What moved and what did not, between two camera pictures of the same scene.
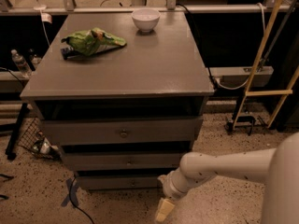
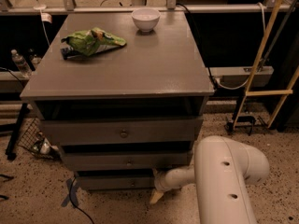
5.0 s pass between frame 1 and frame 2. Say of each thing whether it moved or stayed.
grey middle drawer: stayed
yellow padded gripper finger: moved
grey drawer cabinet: stayed
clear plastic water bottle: stayed
